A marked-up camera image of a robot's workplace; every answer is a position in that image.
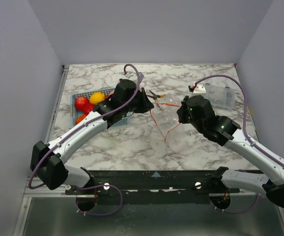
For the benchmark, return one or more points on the yellow orange fruit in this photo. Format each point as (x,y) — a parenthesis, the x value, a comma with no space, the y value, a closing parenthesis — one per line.
(96,97)

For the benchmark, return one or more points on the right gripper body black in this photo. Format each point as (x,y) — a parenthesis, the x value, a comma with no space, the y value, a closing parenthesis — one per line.
(184,111)

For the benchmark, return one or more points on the aluminium frame rail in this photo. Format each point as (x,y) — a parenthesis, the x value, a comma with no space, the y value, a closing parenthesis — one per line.
(42,191)

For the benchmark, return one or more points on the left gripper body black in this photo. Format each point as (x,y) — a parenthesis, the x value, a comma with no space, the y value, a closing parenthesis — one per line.
(137,104)

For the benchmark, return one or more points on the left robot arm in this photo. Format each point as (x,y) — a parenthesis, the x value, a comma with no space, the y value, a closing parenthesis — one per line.
(48,161)

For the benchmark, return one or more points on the clear plastic parts box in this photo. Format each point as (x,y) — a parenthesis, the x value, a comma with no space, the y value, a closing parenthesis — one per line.
(220,97)

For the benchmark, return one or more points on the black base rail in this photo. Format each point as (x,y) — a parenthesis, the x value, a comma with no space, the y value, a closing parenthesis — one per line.
(151,187)

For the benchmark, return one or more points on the red bell pepper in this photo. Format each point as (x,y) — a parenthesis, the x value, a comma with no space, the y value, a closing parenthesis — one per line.
(87,108)

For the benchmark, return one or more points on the blue plastic basket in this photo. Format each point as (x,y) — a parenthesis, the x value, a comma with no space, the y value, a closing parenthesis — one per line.
(74,113)

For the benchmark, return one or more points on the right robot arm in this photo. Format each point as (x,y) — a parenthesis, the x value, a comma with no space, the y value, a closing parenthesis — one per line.
(197,111)

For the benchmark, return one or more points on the yellow handled pliers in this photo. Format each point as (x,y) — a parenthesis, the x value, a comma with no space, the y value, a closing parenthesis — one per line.
(154,96)

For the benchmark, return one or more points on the clear zip bag orange zipper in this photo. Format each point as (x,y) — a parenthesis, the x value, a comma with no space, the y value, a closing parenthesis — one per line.
(174,137)

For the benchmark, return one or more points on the red apple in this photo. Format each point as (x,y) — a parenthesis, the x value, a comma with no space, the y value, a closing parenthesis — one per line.
(81,102)

